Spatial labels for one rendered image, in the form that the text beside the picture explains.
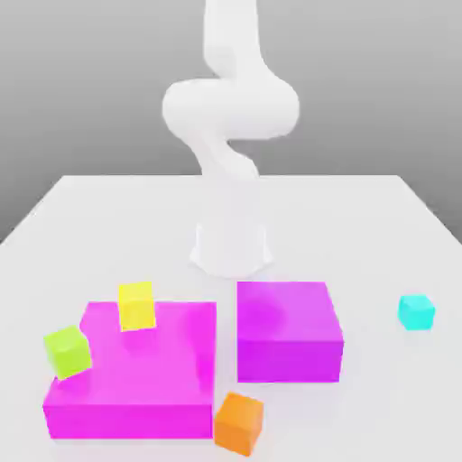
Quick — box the small yellow cube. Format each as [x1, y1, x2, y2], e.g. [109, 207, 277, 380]
[117, 281, 157, 333]

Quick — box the small orange cube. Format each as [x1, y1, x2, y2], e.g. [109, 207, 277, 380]
[213, 392, 265, 458]

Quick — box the small cyan cube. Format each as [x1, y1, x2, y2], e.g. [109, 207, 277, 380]
[397, 293, 437, 332]

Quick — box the small lime green cube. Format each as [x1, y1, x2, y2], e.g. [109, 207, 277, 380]
[42, 324, 93, 382]

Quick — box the large purple box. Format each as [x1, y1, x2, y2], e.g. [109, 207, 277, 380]
[236, 281, 345, 384]

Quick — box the large magenta box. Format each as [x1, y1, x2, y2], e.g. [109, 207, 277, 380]
[42, 300, 218, 440]

